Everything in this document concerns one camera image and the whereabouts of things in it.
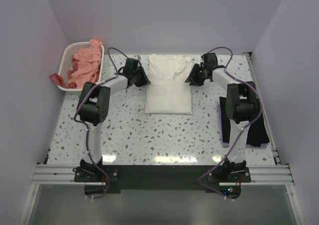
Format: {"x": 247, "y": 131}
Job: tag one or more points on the white t-shirt red print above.
{"x": 168, "y": 93}

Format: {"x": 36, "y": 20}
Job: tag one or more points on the folded black t-shirt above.
{"x": 259, "y": 135}

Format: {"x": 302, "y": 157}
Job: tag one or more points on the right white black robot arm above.
{"x": 242, "y": 108}

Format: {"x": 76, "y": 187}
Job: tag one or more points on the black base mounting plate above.
{"x": 113, "y": 179}

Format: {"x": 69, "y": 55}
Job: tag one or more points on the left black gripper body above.
{"x": 134, "y": 74}

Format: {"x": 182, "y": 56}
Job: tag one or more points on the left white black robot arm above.
{"x": 93, "y": 108}

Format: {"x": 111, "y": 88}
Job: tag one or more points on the pink crumpled t-shirt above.
{"x": 86, "y": 65}

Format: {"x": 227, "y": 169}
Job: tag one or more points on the folded lavender t-shirt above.
{"x": 224, "y": 144}

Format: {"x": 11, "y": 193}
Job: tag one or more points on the white plastic laundry basket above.
{"x": 66, "y": 63}

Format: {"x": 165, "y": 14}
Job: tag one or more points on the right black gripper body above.
{"x": 205, "y": 68}

